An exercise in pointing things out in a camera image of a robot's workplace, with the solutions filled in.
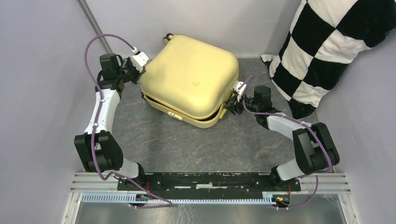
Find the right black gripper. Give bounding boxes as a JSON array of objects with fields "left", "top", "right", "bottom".
[{"left": 223, "top": 91, "right": 259, "bottom": 116}]

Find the yellow hard-shell suitcase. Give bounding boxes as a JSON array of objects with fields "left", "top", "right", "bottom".
[{"left": 140, "top": 33, "right": 239, "bottom": 128}]

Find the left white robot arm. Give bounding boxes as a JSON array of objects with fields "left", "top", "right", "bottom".
[{"left": 74, "top": 52, "right": 150, "bottom": 190}]

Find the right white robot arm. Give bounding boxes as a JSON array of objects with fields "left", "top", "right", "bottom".
[{"left": 224, "top": 82, "right": 340, "bottom": 190}]

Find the black white checkered blanket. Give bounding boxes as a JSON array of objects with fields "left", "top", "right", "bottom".
[{"left": 261, "top": 0, "right": 396, "bottom": 119}]

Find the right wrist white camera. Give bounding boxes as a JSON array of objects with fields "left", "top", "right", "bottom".
[{"left": 233, "top": 81, "right": 248, "bottom": 102}]

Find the wrist white camera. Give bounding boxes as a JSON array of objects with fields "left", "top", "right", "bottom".
[
  {"left": 130, "top": 47, "right": 150, "bottom": 73},
  {"left": 233, "top": 81, "right": 248, "bottom": 102}
]

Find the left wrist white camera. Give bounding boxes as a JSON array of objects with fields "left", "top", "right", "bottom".
[{"left": 130, "top": 47, "right": 150, "bottom": 73}]

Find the aluminium frame rail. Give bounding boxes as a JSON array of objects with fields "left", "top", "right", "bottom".
[{"left": 77, "top": 0, "right": 113, "bottom": 53}]

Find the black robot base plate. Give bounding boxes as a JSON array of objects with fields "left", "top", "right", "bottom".
[{"left": 117, "top": 172, "right": 301, "bottom": 200}]

